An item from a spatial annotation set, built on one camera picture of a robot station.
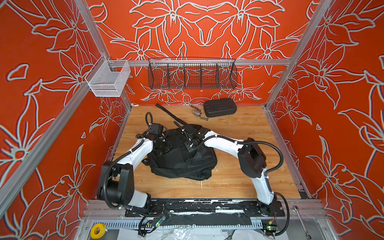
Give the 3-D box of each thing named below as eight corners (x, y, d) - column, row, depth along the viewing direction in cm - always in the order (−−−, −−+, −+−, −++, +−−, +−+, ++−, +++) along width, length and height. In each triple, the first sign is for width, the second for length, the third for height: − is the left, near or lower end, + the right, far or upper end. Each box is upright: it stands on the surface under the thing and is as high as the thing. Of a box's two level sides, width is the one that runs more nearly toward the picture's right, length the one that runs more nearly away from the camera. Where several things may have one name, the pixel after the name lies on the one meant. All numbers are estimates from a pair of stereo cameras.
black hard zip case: (205, 117, 114) (206, 112, 109) (202, 104, 123) (203, 98, 118) (236, 114, 115) (238, 109, 111) (231, 101, 125) (232, 96, 120)
